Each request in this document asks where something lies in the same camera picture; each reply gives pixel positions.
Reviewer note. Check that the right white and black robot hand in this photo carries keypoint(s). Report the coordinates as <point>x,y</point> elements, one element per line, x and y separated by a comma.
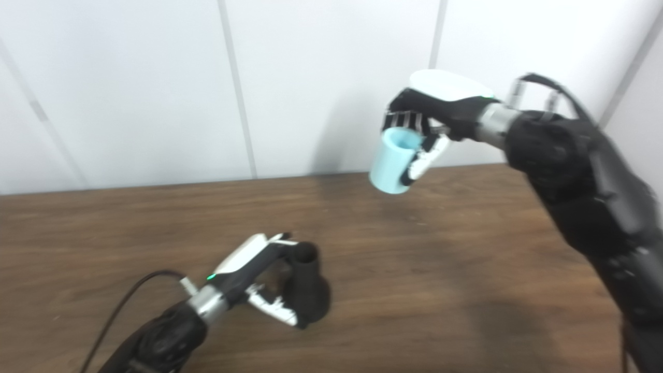
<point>450,111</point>

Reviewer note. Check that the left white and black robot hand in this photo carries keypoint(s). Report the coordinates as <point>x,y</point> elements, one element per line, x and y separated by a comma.
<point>243,269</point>

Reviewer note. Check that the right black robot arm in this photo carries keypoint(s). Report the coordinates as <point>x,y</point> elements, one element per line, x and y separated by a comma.
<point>570,171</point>

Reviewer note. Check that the black flared nozzle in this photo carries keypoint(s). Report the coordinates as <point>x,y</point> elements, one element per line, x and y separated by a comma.
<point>311,295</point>

